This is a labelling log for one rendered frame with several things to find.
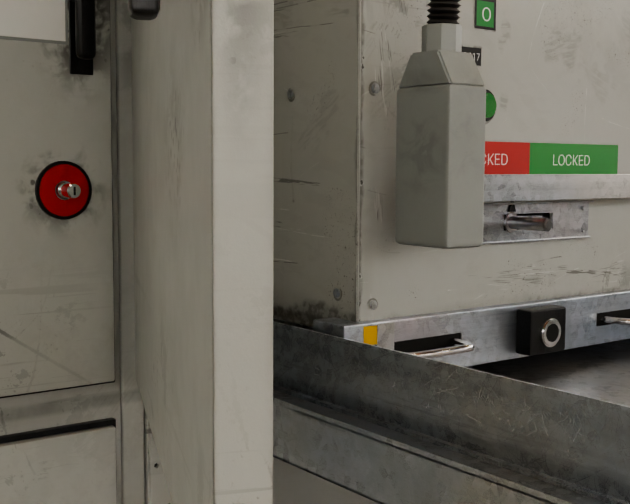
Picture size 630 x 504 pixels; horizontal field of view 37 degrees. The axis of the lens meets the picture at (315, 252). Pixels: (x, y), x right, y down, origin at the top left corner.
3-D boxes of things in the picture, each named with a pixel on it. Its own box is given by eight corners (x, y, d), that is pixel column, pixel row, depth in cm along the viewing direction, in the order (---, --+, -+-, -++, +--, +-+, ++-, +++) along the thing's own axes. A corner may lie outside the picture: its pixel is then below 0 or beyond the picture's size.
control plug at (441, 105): (485, 247, 86) (489, 51, 85) (447, 249, 83) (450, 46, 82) (426, 241, 92) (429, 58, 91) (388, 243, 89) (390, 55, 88)
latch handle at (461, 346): (483, 350, 96) (483, 342, 96) (403, 363, 89) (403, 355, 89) (447, 342, 100) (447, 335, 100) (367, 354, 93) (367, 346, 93)
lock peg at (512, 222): (555, 235, 101) (556, 198, 100) (541, 235, 99) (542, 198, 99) (510, 231, 106) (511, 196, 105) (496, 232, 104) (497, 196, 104)
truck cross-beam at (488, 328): (671, 331, 122) (673, 285, 122) (343, 388, 90) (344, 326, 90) (638, 326, 126) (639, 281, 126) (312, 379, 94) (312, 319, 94)
